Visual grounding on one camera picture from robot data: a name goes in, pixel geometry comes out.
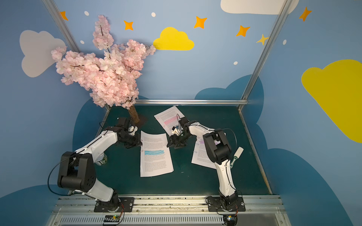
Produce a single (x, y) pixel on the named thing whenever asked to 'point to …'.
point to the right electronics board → (230, 220)
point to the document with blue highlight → (155, 157)
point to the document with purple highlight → (201, 156)
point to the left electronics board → (111, 218)
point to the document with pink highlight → (169, 118)
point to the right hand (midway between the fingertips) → (173, 145)
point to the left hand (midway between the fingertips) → (142, 141)
